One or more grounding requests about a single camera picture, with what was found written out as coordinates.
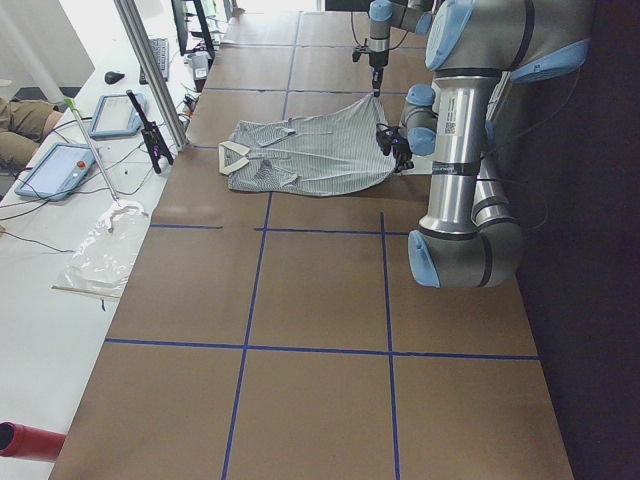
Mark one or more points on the navy white striped polo shirt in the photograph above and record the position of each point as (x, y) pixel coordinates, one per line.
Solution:
(320, 156)

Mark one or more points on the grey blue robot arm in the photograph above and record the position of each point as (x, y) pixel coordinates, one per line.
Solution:
(413, 16)
(468, 237)

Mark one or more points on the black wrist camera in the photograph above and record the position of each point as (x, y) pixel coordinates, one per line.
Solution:
(358, 51)
(387, 138)

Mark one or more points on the black keyboard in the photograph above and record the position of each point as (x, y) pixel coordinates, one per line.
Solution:
(160, 51)

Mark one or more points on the red cylinder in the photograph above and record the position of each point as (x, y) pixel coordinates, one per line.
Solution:
(30, 443)

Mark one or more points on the black camera stand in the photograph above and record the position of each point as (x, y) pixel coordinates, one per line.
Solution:
(154, 141)

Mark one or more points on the aluminium frame post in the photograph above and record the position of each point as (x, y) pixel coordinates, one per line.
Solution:
(139, 40)

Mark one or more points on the white rod with green tip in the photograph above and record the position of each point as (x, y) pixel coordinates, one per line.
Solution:
(69, 102)

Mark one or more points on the far blue teach pendant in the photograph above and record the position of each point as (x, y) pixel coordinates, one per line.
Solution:
(114, 117)

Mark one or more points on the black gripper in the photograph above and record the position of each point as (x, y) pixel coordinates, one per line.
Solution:
(376, 60)
(403, 156)

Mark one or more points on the blue teach pendant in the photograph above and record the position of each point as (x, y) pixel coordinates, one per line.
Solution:
(58, 173)
(114, 117)

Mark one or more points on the clear plastic bag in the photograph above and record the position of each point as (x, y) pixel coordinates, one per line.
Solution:
(102, 263)

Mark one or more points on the black computer mouse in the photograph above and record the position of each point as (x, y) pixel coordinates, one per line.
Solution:
(112, 77)

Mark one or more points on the near blue teach pendant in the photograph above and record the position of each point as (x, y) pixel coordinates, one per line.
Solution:
(58, 173)

